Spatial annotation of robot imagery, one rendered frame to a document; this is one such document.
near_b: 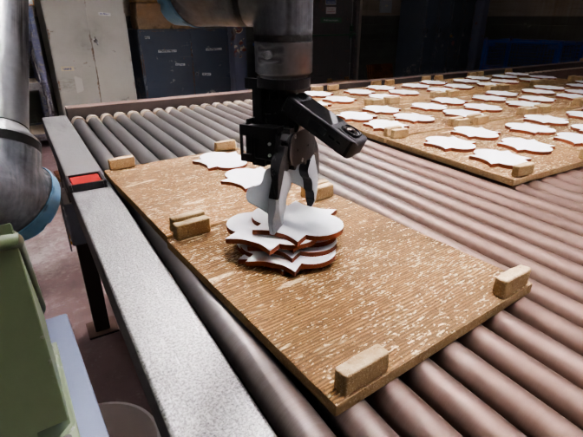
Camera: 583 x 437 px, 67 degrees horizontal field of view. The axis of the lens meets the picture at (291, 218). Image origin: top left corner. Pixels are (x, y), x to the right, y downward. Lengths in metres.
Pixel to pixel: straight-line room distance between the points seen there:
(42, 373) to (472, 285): 0.50
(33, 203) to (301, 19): 0.42
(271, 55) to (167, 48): 5.14
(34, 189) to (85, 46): 4.79
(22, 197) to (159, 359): 0.28
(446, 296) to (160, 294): 0.38
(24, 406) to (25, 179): 0.30
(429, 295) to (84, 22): 5.08
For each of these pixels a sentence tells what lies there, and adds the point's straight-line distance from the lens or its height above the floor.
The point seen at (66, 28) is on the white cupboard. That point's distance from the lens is 5.40.
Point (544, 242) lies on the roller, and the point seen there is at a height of 0.92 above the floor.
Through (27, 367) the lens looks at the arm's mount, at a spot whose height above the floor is 0.99.
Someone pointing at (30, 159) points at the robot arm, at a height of 1.09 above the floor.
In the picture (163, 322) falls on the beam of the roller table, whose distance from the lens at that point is 0.59.
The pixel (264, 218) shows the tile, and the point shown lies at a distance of 0.66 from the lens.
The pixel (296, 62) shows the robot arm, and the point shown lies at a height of 1.21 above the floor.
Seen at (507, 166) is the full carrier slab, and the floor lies 0.94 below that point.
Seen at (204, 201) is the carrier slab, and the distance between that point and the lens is 0.87.
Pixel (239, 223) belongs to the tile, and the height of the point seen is 0.98.
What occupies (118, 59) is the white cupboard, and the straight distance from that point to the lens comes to 5.51.
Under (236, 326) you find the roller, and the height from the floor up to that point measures 0.92.
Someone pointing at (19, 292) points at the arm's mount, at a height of 1.06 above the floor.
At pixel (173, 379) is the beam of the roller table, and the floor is 0.92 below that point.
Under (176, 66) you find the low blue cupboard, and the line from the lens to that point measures 5.75.
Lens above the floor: 1.26
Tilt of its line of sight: 25 degrees down
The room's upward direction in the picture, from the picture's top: straight up
